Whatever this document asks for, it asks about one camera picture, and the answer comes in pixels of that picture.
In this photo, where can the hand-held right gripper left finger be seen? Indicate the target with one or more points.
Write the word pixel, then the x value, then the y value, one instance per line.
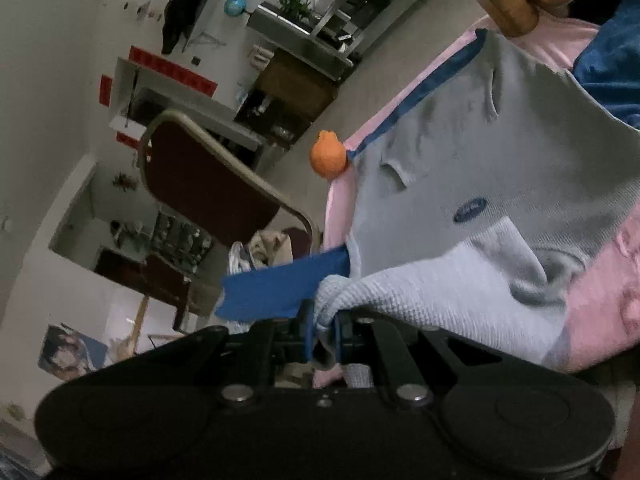
pixel 306 332

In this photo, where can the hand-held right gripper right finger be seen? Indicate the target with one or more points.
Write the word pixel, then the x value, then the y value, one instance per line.
pixel 341 337

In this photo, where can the grey shirt with blue trim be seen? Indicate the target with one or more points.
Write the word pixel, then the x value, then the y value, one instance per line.
pixel 475 160

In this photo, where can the pile of light clothes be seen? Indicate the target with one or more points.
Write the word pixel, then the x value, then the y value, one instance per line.
pixel 262 255

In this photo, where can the dark wooden sideboard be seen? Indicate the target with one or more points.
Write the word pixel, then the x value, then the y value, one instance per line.
pixel 150 270

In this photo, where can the orange plush toy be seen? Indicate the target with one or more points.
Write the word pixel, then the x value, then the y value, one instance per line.
pixel 327 155

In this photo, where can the dark red chair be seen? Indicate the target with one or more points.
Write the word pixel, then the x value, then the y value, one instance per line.
pixel 200 180

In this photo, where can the wooden cabinet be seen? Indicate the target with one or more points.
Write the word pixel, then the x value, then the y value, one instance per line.
pixel 295 82

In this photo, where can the pink bed sheet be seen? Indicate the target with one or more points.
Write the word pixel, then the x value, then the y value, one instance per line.
pixel 605 305

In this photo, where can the white cabinet with red tiles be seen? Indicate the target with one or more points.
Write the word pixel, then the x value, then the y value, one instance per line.
pixel 175 95

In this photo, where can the metal shelf unit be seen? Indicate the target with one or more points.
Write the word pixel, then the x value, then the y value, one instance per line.
pixel 320 35

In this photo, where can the green potted plant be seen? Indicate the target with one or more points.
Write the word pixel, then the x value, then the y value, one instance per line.
pixel 295 2

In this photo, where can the small blue globe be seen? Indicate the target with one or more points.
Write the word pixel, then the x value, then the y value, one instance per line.
pixel 233 6

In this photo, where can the black jacket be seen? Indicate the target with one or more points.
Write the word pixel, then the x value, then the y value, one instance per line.
pixel 180 10

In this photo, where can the blue cloth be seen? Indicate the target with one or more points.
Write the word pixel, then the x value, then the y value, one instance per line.
pixel 612 70

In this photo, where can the wall poster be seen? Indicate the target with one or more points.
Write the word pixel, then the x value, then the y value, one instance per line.
pixel 72 355

